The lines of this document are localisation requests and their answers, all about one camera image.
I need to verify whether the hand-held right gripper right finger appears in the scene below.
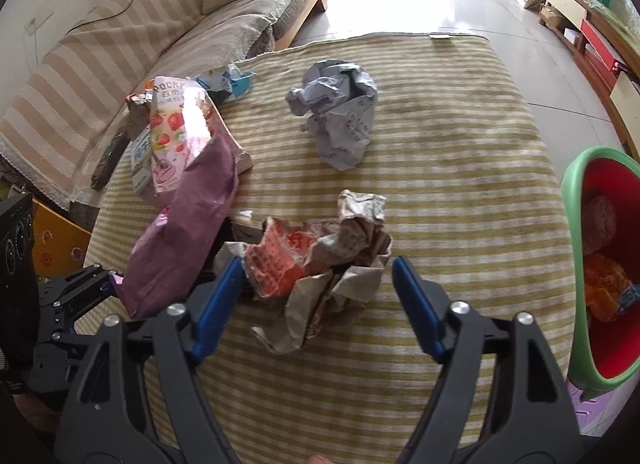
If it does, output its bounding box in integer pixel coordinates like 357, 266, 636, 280
391, 255, 583, 464

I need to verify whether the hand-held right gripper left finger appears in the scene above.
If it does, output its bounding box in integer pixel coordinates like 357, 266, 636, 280
59, 257, 246, 464

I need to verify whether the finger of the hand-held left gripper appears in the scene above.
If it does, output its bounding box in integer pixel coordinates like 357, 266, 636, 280
27, 327, 106, 395
37, 267, 123, 340

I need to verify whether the purple plastic bag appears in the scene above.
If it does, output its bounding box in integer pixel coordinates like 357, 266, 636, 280
114, 137, 240, 320

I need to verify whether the brown paper bag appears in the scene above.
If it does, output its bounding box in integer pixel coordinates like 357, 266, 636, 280
215, 189, 394, 355

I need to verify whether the pink strawberry snack box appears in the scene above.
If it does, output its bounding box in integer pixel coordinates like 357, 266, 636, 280
150, 75, 253, 197

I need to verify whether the orange snack bag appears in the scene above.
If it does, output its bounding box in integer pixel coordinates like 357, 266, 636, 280
584, 254, 633, 322

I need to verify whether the red bin with green rim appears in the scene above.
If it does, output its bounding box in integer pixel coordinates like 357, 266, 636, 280
560, 145, 640, 400

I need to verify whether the blue packet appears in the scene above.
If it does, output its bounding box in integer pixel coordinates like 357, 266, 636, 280
617, 281, 640, 317

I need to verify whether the brown cardboard box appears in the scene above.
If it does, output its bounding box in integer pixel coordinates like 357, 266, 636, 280
32, 197, 93, 275

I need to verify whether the striped green tablecloth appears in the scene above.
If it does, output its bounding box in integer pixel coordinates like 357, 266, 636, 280
82, 33, 581, 464

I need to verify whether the brown round object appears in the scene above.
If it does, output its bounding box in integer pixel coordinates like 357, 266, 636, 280
580, 194, 618, 256

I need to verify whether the crumpled grey printed paper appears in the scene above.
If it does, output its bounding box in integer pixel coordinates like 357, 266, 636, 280
285, 59, 379, 171

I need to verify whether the white blue wrapper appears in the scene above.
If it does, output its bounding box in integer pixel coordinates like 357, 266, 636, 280
195, 64, 257, 104

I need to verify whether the striped beige sofa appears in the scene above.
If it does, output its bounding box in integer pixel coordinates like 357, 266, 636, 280
0, 0, 328, 215

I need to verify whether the wooden television cabinet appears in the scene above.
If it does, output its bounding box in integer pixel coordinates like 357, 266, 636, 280
537, 0, 640, 160

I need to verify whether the thin black cable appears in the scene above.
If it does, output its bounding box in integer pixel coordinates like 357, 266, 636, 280
65, 0, 136, 38

